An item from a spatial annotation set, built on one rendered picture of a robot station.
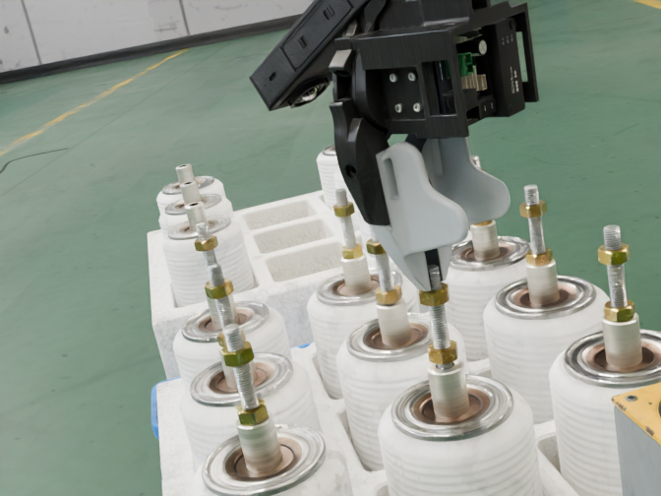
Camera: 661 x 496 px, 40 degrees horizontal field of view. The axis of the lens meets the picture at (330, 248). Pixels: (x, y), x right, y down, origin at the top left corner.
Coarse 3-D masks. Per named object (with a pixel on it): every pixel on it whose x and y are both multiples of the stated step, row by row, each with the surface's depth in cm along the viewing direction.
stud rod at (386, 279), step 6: (372, 234) 64; (372, 240) 64; (378, 240) 64; (378, 258) 64; (384, 258) 64; (378, 264) 65; (384, 264) 65; (390, 264) 65; (378, 270) 65; (384, 270) 65; (390, 270) 65; (384, 276) 65; (390, 276) 65; (384, 282) 65; (390, 282) 65; (384, 288) 65; (390, 288) 65
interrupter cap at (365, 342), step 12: (372, 324) 70; (420, 324) 68; (360, 336) 68; (372, 336) 68; (420, 336) 66; (348, 348) 66; (360, 348) 66; (372, 348) 65; (384, 348) 65; (396, 348) 65; (408, 348) 64; (420, 348) 64; (372, 360) 64; (384, 360) 64; (396, 360) 63
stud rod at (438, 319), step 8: (432, 272) 52; (432, 280) 53; (440, 280) 53; (432, 288) 53; (440, 288) 53; (432, 312) 53; (440, 312) 53; (432, 320) 54; (440, 320) 53; (432, 328) 54; (440, 328) 54; (432, 336) 54; (440, 336) 54; (448, 336) 54; (440, 344) 54; (448, 344) 54; (440, 368) 55; (448, 368) 54
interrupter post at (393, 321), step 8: (376, 304) 66; (384, 304) 66; (392, 304) 65; (400, 304) 65; (384, 312) 65; (392, 312) 65; (400, 312) 65; (384, 320) 65; (392, 320) 65; (400, 320) 65; (408, 320) 66; (384, 328) 66; (392, 328) 65; (400, 328) 66; (408, 328) 66; (384, 336) 66; (392, 336) 66; (400, 336) 66; (408, 336) 66; (392, 344) 66
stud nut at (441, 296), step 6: (444, 282) 54; (444, 288) 53; (420, 294) 53; (426, 294) 53; (432, 294) 52; (438, 294) 52; (444, 294) 53; (420, 300) 53; (426, 300) 53; (432, 300) 52; (438, 300) 52; (444, 300) 53
